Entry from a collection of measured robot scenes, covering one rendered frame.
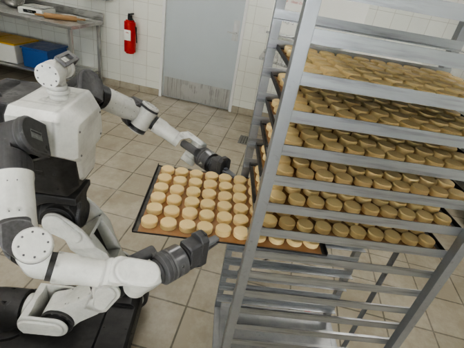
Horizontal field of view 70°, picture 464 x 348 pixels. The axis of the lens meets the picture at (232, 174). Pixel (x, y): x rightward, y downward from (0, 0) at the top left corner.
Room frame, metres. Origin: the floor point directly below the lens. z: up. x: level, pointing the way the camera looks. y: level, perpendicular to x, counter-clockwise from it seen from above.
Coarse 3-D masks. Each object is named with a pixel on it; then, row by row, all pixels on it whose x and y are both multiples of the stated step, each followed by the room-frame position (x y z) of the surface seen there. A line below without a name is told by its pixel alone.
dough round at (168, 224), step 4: (160, 220) 0.79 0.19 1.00; (164, 220) 0.79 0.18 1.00; (168, 220) 0.79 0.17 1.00; (172, 220) 0.79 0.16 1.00; (160, 224) 0.77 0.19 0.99; (164, 224) 0.77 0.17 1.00; (168, 224) 0.77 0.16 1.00; (172, 224) 0.78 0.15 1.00; (176, 224) 0.79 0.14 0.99; (164, 228) 0.76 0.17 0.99; (168, 228) 0.76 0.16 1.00; (172, 228) 0.77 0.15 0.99
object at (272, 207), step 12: (276, 204) 0.76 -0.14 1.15; (312, 216) 0.77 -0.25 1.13; (324, 216) 0.77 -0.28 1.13; (336, 216) 0.78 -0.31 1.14; (348, 216) 0.78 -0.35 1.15; (360, 216) 0.78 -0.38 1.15; (372, 216) 0.79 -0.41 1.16; (396, 228) 0.79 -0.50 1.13; (408, 228) 0.80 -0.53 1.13; (420, 228) 0.80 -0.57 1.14; (432, 228) 0.80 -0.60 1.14; (444, 228) 0.81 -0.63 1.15; (456, 228) 0.81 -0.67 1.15
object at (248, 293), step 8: (248, 296) 0.76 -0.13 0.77; (256, 296) 0.76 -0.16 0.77; (264, 296) 0.77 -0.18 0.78; (272, 296) 0.77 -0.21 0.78; (280, 296) 0.77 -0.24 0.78; (288, 296) 0.77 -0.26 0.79; (296, 296) 0.77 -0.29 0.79; (304, 296) 0.78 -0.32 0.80; (312, 296) 0.81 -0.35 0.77; (328, 304) 0.79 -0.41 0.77; (336, 304) 0.79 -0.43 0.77; (344, 304) 0.79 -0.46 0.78; (352, 304) 0.79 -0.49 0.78; (360, 304) 0.80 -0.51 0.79; (368, 304) 0.80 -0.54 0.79; (376, 304) 0.80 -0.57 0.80; (384, 304) 0.81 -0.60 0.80; (400, 312) 0.81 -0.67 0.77
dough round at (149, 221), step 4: (144, 216) 0.79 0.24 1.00; (148, 216) 0.79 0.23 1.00; (152, 216) 0.80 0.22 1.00; (156, 216) 0.80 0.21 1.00; (144, 220) 0.77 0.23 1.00; (148, 220) 0.77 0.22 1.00; (152, 220) 0.78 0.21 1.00; (156, 220) 0.78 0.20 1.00; (144, 224) 0.76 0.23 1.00; (148, 224) 0.76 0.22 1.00; (152, 224) 0.76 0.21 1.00; (156, 224) 0.78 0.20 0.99; (148, 228) 0.76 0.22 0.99; (152, 228) 0.76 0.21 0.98
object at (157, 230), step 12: (204, 180) 1.09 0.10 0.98; (168, 192) 0.97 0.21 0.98; (216, 192) 1.02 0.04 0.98; (180, 204) 0.91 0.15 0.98; (216, 204) 0.95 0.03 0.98; (180, 216) 0.85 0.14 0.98; (216, 216) 0.88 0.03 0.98; (144, 228) 0.76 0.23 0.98; (156, 228) 0.77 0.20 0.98; (228, 240) 0.77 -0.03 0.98; (240, 240) 0.78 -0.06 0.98; (312, 252) 0.79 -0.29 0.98
